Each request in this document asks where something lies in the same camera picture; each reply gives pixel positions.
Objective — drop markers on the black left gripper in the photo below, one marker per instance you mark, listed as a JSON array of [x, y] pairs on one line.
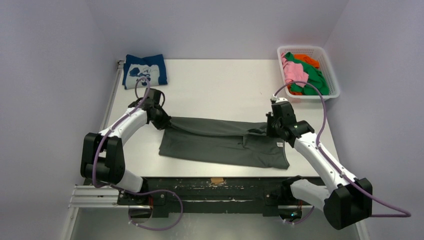
[[164, 122]]

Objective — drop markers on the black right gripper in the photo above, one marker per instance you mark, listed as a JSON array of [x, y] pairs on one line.
[[271, 126]]

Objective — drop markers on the dark grey t-shirt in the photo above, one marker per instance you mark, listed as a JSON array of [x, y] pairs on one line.
[[223, 142]]

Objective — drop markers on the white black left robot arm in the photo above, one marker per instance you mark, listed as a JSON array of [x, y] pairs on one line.
[[103, 159]]

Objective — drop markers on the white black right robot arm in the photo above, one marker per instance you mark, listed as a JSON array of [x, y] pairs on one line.
[[343, 198]]

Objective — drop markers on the blue folded cartoon t-shirt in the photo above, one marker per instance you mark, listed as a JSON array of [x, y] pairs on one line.
[[152, 68]]

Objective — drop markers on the pink t-shirt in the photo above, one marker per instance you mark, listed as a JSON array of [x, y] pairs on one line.
[[293, 70]]

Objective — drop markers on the green t-shirt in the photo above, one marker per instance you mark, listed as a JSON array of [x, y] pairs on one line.
[[314, 81]]

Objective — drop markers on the white plastic laundry basket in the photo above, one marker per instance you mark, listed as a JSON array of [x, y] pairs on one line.
[[322, 79]]

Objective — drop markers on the brown tape piece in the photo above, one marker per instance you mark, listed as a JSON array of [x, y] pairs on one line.
[[217, 181]]

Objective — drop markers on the aluminium table edge rail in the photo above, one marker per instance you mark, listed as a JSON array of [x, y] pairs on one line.
[[117, 81]]

